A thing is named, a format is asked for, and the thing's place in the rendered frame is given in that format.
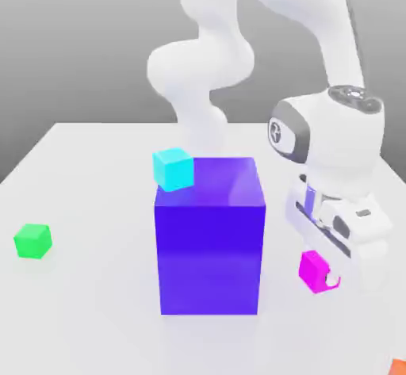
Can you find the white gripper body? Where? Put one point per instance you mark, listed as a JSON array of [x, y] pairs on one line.
[[320, 241]]

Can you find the small green cube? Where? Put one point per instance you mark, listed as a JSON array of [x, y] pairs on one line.
[[32, 241]]

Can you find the small cyan cube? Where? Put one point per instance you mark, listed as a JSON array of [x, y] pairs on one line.
[[173, 169]]

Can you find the small magenta cube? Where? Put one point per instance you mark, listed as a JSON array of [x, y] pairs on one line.
[[312, 270]]

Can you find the large blue box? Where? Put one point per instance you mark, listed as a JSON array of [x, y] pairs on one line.
[[209, 248]]

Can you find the small orange cube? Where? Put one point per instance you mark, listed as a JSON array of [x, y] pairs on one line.
[[399, 368]]

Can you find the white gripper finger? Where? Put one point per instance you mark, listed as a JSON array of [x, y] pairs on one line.
[[331, 281]]

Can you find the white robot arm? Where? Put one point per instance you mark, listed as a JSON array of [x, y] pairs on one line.
[[203, 64]]

